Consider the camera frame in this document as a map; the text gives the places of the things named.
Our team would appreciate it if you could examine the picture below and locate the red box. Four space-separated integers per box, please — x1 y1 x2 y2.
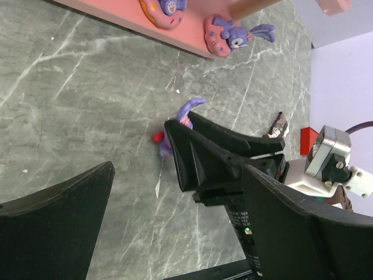
300 127 319 156

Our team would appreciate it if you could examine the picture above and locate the black base frame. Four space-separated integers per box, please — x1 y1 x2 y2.
166 260 253 280

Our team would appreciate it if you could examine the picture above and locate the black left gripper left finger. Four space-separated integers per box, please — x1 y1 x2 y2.
1 162 115 279

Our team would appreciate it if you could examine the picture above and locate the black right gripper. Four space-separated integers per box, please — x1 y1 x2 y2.
164 112 285 277

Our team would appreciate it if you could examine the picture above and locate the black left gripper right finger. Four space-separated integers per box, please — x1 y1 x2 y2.
242 166 372 279

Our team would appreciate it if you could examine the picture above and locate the green brown tape roll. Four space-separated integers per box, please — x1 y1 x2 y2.
315 185 353 212

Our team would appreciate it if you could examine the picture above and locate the brown chocolate bar wrapper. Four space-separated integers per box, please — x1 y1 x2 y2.
263 111 289 139

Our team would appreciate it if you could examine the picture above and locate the pink three-tier wooden shelf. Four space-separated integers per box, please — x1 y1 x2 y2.
52 0 353 60

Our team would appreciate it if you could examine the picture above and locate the small purple bunny toy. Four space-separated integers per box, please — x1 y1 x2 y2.
152 97 206 159

